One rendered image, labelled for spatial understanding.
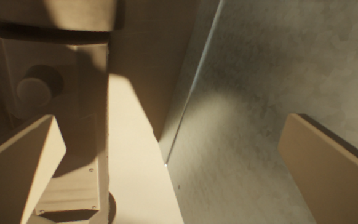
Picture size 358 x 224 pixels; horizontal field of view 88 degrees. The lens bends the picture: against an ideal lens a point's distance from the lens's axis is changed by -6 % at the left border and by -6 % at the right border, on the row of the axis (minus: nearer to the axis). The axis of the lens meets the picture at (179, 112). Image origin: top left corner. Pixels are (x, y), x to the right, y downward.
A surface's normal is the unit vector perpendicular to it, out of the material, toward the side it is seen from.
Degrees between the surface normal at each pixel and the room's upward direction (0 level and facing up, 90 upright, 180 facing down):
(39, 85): 0
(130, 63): 0
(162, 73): 0
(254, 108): 90
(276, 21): 90
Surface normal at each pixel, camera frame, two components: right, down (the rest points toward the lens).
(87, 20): 0.70, 0.46
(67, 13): 0.54, 0.49
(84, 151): 0.26, 0.48
